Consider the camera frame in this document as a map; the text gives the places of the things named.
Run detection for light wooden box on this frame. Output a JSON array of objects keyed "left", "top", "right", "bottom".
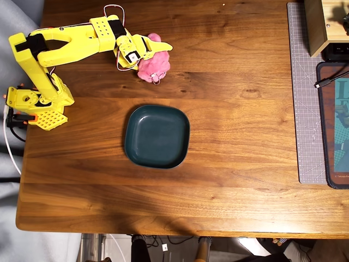
[{"left": 304, "top": 0, "right": 349, "bottom": 58}]

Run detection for brown pole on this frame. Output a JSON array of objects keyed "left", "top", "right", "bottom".
[{"left": 195, "top": 236, "right": 213, "bottom": 262}]

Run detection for metal rack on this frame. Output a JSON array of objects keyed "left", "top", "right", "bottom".
[{"left": 77, "top": 233, "right": 107, "bottom": 262}]

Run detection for black usb cable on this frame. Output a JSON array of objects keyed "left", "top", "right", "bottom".
[{"left": 314, "top": 69, "right": 349, "bottom": 90}]

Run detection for pink plush bear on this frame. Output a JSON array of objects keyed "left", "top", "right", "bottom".
[{"left": 136, "top": 32, "right": 172, "bottom": 85}]

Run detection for printed black-edged mouse pad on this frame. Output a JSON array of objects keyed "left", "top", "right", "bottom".
[{"left": 315, "top": 61, "right": 349, "bottom": 190}]

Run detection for red white servo wire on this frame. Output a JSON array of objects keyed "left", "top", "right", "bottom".
[
  {"left": 116, "top": 50, "right": 139, "bottom": 72},
  {"left": 103, "top": 4, "right": 127, "bottom": 28}
]

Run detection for black pole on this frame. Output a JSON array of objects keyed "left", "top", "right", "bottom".
[{"left": 130, "top": 234, "right": 152, "bottom": 262}]

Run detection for yellow gripper black servo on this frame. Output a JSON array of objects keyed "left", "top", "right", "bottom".
[{"left": 116, "top": 34, "right": 174, "bottom": 69}]

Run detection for orange black table clamp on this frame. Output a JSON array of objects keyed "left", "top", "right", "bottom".
[{"left": 12, "top": 113, "right": 38, "bottom": 125}]

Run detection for black device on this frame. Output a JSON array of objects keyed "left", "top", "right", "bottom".
[{"left": 321, "top": 42, "right": 349, "bottom": 62}]

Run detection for white power cable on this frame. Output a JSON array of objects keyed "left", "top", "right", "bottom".
[{"left": 3, "top": 105, "right": 22, "bottom": 176}]

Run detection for grey cutting mat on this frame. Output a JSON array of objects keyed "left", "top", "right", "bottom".
[{"left": 286, "top": 2, "right": 328, "bottom": 185}]

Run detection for black power cable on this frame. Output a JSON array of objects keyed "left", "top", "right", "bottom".
[{"left": 7, "top": 108, "right": 27, "bottom": 142}]

